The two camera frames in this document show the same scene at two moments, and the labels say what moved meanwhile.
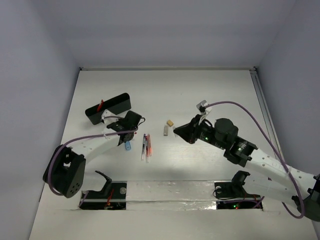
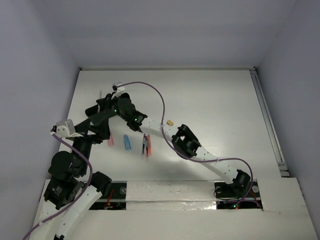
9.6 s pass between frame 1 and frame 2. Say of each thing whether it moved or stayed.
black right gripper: moved
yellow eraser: stayed
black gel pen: stayed
